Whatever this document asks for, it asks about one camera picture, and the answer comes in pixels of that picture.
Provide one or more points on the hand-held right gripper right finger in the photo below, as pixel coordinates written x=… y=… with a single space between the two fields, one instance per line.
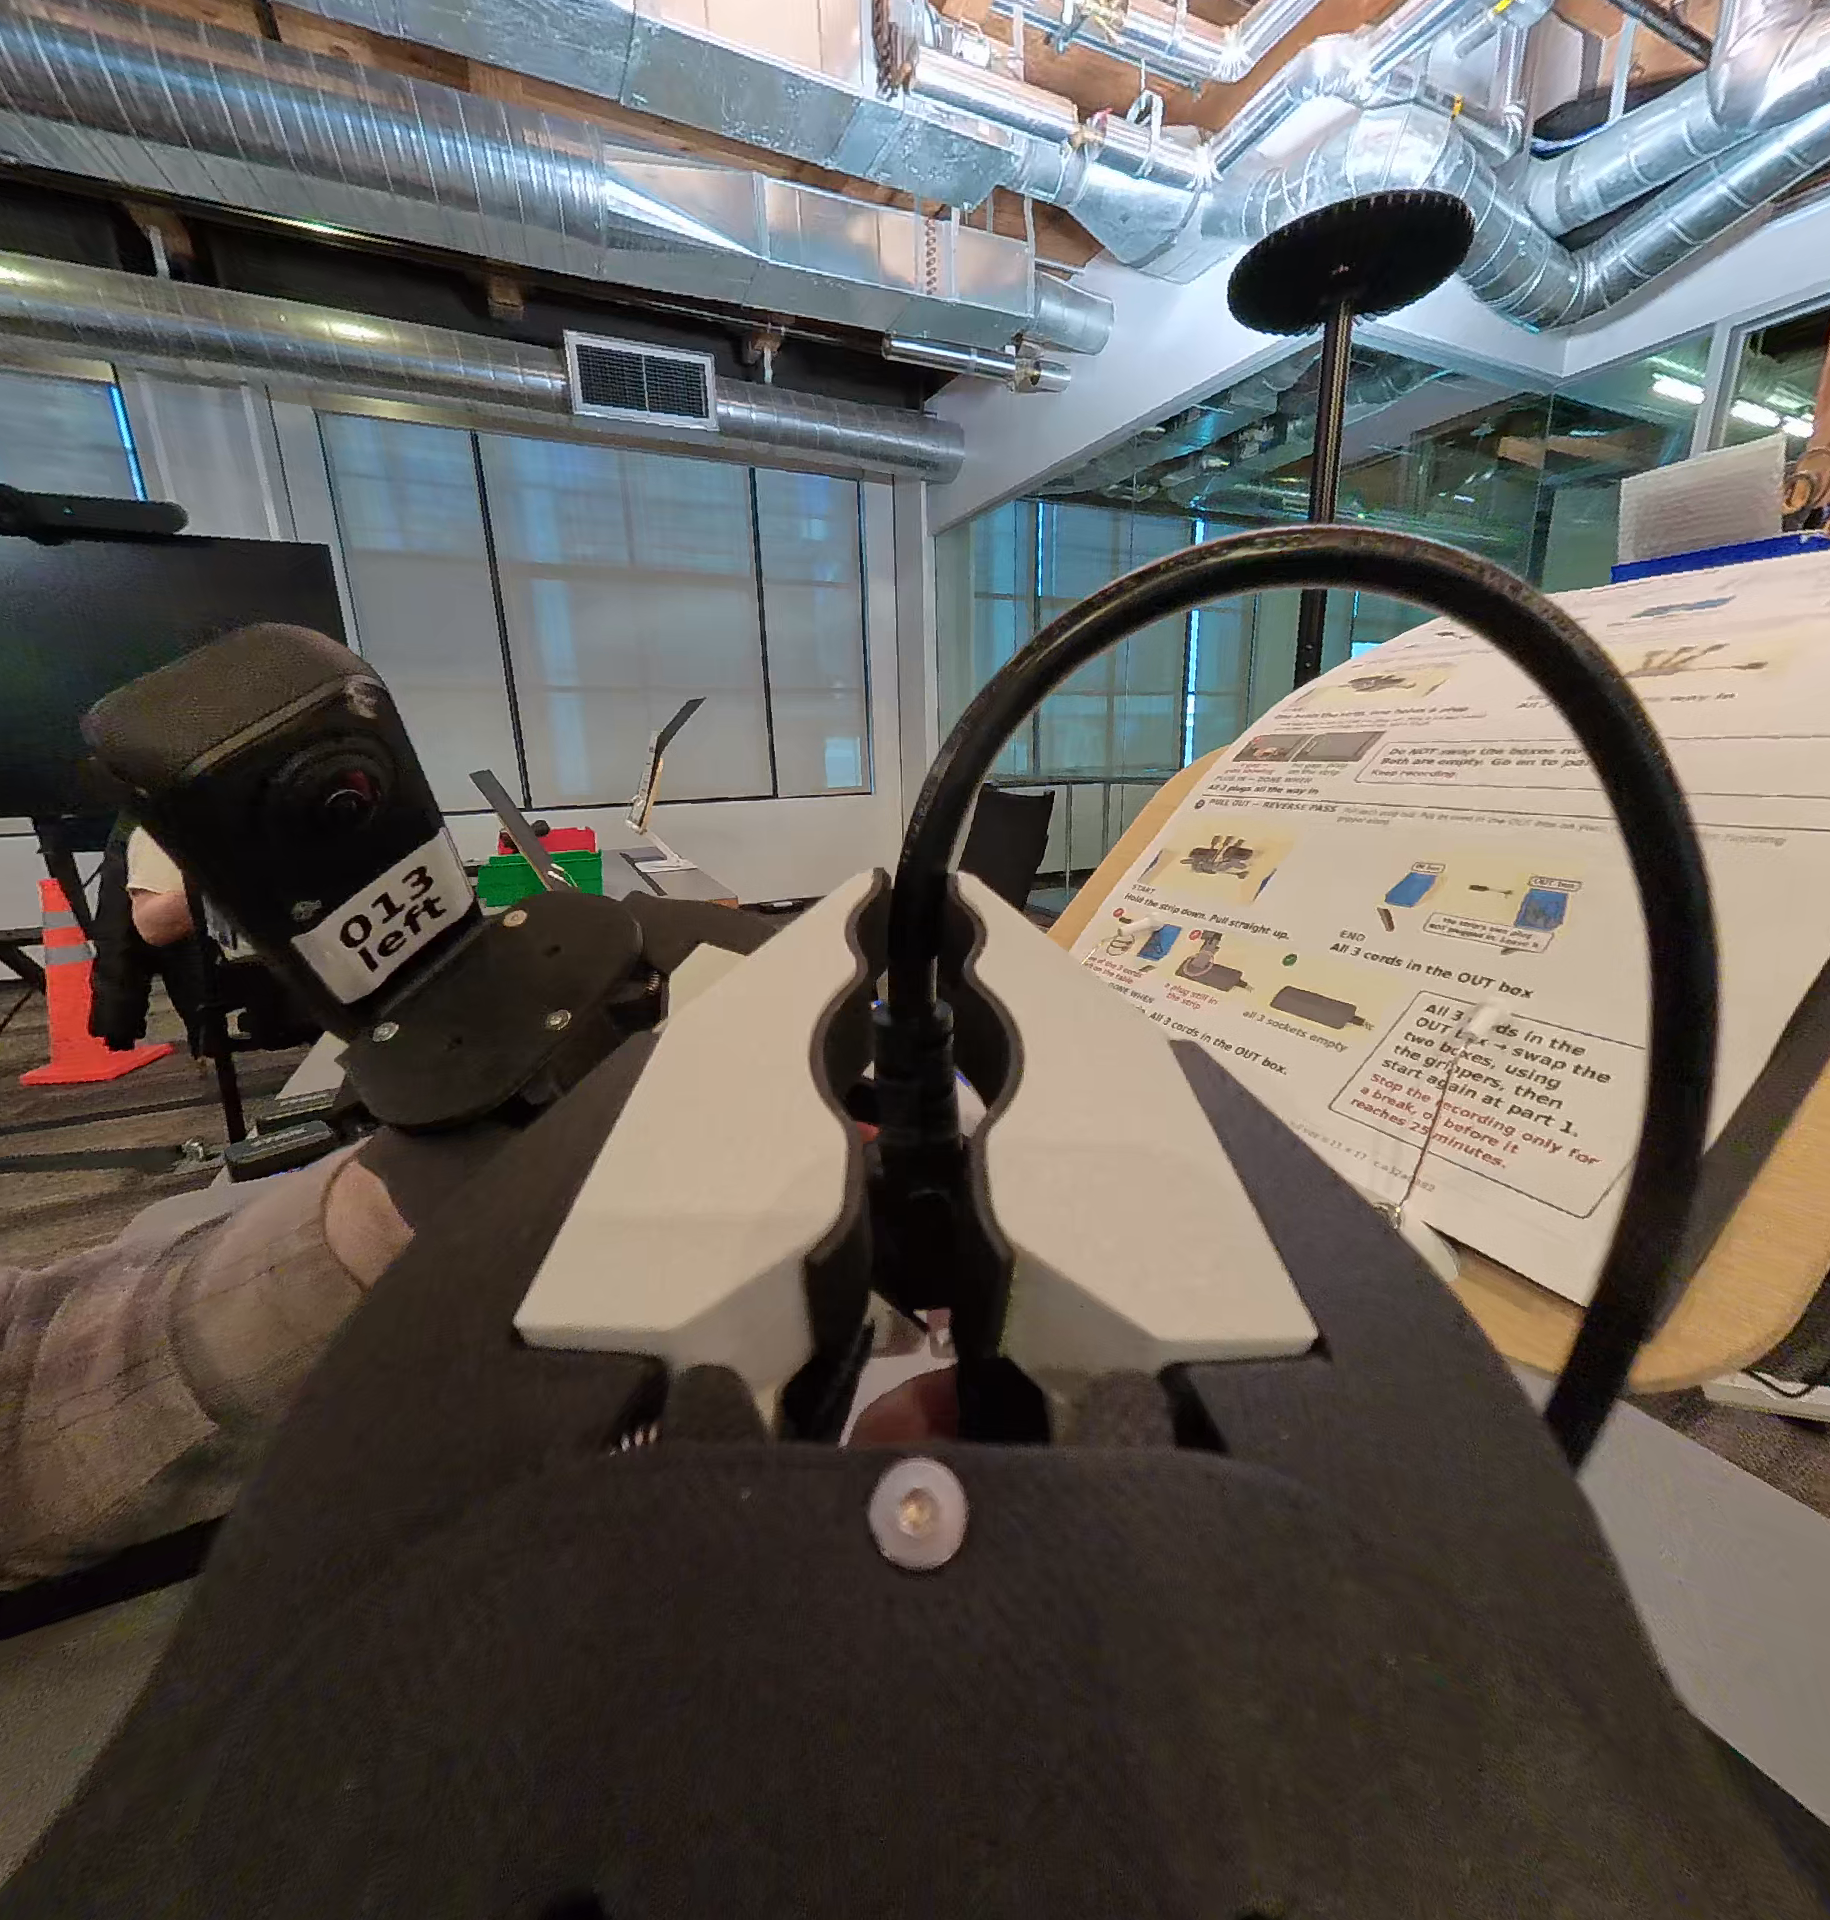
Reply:
x=1154 y=1202

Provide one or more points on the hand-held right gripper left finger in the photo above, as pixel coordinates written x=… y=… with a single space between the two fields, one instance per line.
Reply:
x=689 y=1185

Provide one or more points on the black power plug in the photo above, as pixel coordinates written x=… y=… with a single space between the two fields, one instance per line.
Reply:
x=915 y=1171

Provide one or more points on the person's left forearm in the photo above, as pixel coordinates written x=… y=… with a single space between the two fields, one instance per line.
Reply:
x=105 y=1381

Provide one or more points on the person's left hand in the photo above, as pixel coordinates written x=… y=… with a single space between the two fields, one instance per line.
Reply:
x=368 y=1225

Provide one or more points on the black monitor screen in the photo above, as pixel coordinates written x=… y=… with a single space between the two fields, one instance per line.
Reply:
x=105 y=675

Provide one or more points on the white page holder ledge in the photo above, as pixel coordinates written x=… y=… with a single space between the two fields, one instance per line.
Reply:
x=1434 y=1246

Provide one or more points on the orange traffic cone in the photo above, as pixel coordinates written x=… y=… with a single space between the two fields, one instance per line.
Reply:
x=69 y=1006

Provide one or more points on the green plastic bin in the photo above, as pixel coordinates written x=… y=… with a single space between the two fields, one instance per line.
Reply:
x=541 y=883

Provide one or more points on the red plastic box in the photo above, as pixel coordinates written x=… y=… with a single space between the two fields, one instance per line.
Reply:
x=557 y=841

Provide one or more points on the black video bar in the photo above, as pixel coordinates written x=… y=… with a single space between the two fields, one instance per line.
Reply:
x=60 y=515

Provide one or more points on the black office chair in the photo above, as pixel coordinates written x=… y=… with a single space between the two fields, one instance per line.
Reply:
x=1006 y=847

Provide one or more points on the printed instruction sheet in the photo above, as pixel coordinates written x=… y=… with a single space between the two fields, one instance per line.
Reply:
x=1453 y=903

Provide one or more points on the white vent grille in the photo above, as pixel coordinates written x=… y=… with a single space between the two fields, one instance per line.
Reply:
x=639 y=383

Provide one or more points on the wooden document board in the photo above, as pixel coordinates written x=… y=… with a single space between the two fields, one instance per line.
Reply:
x=1755 y=1275

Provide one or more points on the black backing board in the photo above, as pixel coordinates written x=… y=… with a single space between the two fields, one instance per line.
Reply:
x=1801 y=1037

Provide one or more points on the white corrugated sheet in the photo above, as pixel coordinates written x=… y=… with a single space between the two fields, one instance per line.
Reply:
x=1703 y=505

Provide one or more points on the black pole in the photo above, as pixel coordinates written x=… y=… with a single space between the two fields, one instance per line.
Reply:
x=1352 y=256

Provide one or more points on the spiral metal duct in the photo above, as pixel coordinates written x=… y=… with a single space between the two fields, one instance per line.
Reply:
x=1606 y=256
x=332 y=352
x=256 y=136

